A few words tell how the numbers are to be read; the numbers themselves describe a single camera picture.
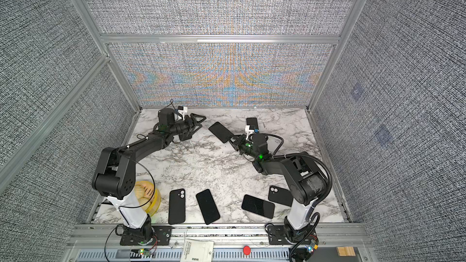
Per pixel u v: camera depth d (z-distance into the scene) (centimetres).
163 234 74
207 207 81
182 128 80
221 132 92
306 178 49
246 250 67
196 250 70
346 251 69
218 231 76
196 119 83
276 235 73
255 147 73
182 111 86
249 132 85
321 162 48
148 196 82
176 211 80
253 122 112
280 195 85
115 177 49
